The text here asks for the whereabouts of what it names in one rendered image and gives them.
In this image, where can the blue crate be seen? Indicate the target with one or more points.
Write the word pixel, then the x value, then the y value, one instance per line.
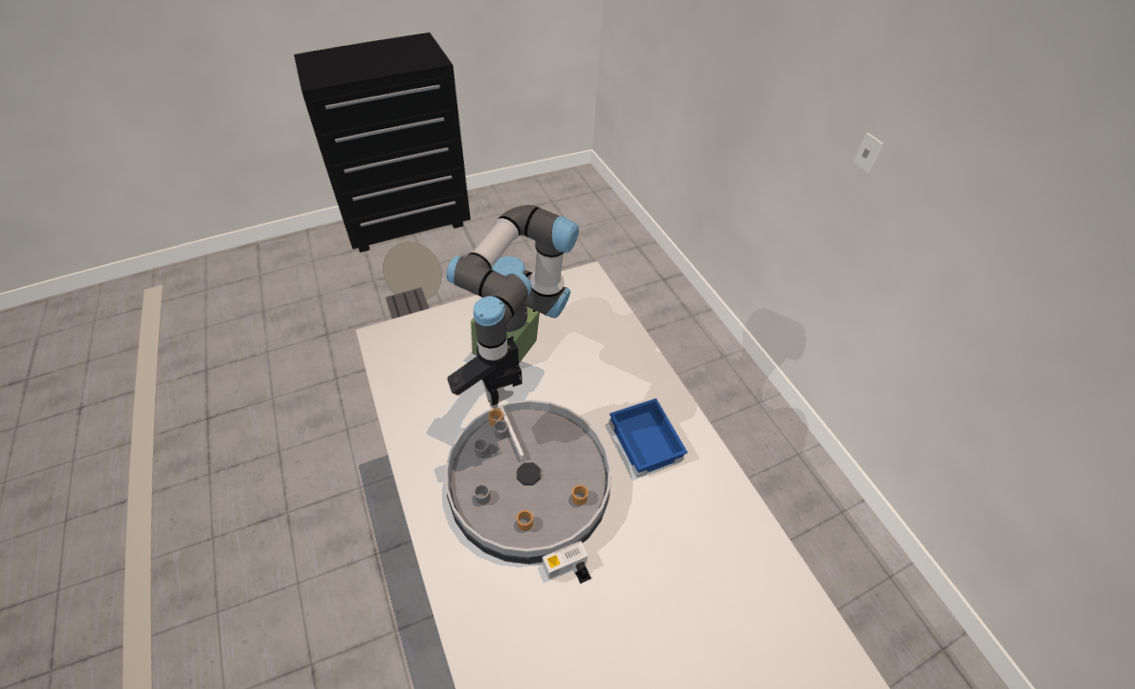
pixel 651 435

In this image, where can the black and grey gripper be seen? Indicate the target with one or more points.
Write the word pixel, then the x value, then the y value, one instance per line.
pixel 507 372

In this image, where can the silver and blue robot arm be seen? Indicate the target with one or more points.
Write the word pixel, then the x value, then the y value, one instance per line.
pixel 506 310

